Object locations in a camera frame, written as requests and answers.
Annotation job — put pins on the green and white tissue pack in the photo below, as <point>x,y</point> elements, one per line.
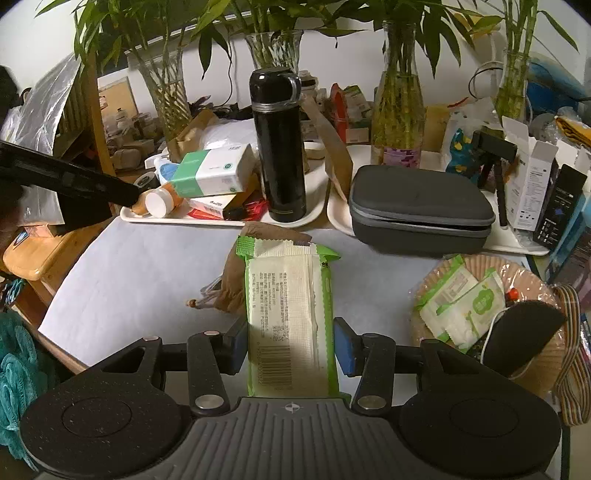
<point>212,173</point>

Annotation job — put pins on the wooden shelf unit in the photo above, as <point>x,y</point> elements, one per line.
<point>117,134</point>

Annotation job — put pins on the glass vase with bamboo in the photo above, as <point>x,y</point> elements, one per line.
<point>272,46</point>
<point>515,87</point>
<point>166,101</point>
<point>397,115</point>

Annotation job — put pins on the blue product box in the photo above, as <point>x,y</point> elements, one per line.
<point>570,249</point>

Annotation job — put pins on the wooden chair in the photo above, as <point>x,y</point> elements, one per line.
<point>41,258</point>

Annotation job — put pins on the brown paper bag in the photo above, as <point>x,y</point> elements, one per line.
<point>330,143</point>

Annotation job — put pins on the black product box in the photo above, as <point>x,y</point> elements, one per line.
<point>558,207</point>

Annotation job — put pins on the white-capped orange bottle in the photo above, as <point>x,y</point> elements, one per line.
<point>159,203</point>

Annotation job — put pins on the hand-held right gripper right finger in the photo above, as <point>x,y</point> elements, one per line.
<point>344,346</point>

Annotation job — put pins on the wicker basket with packets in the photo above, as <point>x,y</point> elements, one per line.
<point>521,281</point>

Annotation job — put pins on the grey zip case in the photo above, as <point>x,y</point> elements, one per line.
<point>420,207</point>

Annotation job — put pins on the teal bath loofah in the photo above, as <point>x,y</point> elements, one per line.
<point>16,387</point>

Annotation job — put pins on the green wet wipes pack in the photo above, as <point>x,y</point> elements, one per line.
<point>286,314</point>

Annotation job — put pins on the black thermos flask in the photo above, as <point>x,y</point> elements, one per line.
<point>279,152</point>

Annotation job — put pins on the white product box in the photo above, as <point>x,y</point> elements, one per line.
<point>531,184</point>

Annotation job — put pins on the white plastic package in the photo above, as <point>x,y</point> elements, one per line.
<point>221,131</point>

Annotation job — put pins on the black tape roll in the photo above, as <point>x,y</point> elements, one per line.
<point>147,181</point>

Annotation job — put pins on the small wet wipe packet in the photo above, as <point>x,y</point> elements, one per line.
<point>466,314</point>
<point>445,288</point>

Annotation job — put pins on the black mini tripod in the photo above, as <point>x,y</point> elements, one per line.
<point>496,152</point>

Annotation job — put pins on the red packet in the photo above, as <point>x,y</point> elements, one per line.
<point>251,210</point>

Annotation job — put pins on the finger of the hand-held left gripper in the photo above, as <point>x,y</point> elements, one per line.
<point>111,189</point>

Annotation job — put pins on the silver foil sheet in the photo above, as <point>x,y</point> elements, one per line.
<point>44,110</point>

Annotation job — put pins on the brown fabric pouch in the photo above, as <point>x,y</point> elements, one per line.
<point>233,281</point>

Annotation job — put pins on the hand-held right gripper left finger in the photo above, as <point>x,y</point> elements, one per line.
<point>238,345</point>

